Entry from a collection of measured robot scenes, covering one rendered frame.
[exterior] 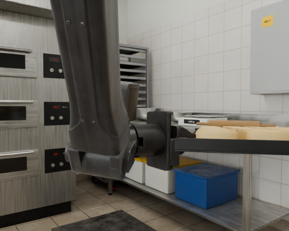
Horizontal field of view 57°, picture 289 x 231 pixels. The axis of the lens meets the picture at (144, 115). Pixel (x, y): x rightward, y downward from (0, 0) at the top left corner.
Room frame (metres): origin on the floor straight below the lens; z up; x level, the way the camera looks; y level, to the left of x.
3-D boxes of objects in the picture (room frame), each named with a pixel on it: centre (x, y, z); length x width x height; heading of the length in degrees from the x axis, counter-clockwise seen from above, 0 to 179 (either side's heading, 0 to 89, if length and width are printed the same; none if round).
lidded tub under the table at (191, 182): (2.34, -0.55, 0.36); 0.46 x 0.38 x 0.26; 128
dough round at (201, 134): (0.33, -0.09, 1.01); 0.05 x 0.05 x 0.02
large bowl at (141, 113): (3.02, -0.03, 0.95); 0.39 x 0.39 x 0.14
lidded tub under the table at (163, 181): (2.71, -0.28, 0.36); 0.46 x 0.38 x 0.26; 126
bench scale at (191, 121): (2.34, -0.51, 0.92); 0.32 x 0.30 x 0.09; 133
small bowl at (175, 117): (2.77, -0.36, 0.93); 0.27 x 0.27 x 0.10
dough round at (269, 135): (0.31, -0.15, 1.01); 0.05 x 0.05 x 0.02
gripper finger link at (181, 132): (0.50, -0.07, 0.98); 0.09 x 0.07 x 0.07; 122
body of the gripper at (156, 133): (0.47, -0.01, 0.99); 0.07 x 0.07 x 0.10; 32
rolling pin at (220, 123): (1.98, -0.66, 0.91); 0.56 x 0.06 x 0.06; 65
